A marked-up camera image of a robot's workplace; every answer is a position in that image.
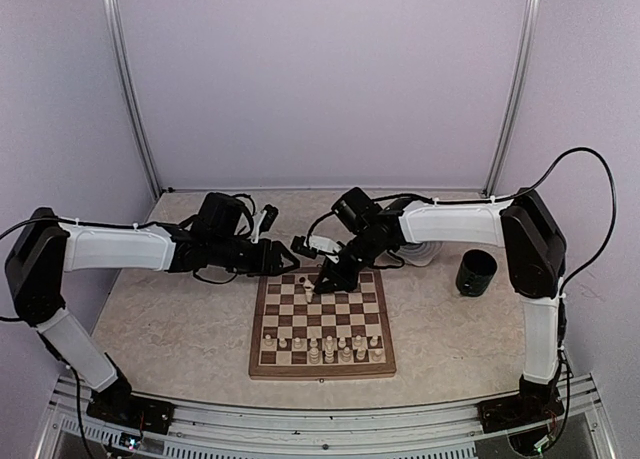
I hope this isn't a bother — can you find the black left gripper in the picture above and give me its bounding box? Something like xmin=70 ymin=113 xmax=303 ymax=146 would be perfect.
xmin=209 ymin=234 xmax=300 ymax=277

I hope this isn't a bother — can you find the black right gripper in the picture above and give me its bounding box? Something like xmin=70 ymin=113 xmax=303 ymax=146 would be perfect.
xmin=313 ymin=230 xmax=388 ymax=293

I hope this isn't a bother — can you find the white king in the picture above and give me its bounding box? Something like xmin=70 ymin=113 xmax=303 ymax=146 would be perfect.
xmin=323 ymin=336 xmax=335 ymax=364

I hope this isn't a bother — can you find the white bishop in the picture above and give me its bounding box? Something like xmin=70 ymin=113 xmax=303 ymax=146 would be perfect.
xmin=338 ymin=347 xmax=352 ymax=364

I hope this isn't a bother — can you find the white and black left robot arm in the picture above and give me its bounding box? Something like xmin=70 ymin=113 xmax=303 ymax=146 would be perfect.
xmin=4 ymin=192 xmax=300 ymax=424

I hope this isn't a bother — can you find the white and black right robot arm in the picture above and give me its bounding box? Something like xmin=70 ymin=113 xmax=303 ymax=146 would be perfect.
xmin=303 ymin=187 xmax=566 ymax=423

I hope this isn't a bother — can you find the wooden chess board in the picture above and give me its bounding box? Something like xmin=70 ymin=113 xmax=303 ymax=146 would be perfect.
xmin=248 ymin=267 xmax=397 ymax=381

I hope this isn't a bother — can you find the white plate with spiral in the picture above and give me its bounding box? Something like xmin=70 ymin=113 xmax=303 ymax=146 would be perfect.
xmin=397 ymin=241 xmax=443 ymax=267

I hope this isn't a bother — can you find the dark green cup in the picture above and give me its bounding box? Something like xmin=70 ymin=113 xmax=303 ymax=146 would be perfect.
xmin=455 ymin=249 xmax=498 ymax=297

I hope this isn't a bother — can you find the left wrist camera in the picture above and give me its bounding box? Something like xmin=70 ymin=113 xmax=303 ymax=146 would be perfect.
xmin=251 ymin=204 xmax=279 ymax=244

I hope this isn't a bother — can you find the aluminium front rail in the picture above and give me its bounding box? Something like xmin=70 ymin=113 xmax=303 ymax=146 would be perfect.
xmin=29 ymin=368 xmax=621 ymax=459

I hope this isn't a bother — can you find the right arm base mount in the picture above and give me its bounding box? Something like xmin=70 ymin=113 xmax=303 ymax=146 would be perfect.
xmin=477 ymin=394 xmax=564 ymax=434

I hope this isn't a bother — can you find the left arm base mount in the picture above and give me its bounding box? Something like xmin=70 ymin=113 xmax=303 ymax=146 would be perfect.
xmin=87 ymin=395 xmax=175 ymax=435

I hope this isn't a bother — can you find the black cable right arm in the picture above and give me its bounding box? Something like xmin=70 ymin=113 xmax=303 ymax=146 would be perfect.
xmin=529 ymin=147 xmax=619 ymax=295

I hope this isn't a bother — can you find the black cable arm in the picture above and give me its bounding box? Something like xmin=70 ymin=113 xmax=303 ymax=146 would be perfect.
xmin=529 ymin=147 xmax=619 ymax=295
xmin=49 ymin=368 xmax=101 ymax=459

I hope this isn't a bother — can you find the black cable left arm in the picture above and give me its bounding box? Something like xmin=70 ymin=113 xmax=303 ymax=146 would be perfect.
xmin=49 ymin=368 xmax=101 ymax=459

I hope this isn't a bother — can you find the left aluminium corner post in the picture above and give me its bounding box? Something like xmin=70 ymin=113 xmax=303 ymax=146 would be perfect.
xmin=102 ymin=0 xmax=162 ymax=200

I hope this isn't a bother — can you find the aluminium corner post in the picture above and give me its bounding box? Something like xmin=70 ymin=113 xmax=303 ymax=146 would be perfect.
xmin=482 ymin=0 xmax=541 ymax=196
xmin=102 ymin=0 xmax=162 ymax=200

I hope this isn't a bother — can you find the right aluminium corner post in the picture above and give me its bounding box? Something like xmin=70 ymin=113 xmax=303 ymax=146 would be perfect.
xmin=482 ymin=0 xmax=541 ymax=196

